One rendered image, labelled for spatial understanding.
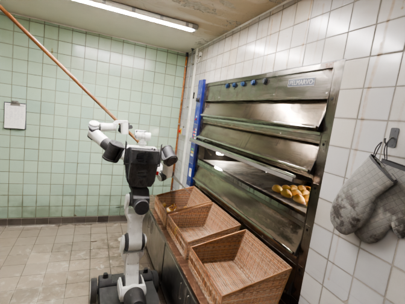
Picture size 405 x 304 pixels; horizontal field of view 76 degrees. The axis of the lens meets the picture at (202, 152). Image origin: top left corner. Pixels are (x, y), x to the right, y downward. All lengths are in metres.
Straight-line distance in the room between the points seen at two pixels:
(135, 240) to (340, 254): 1.45
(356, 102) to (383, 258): 0.74
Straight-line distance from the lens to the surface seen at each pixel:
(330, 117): 1.65
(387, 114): 1.46
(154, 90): 3.93
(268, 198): 2.01
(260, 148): 2.09
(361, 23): 1.69
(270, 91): 2.13
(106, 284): 2.63
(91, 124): 2.23
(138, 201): 2.01
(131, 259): 2.35
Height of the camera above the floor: 1.69
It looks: 8 degrees down
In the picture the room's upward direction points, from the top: 7 degrees clockwise
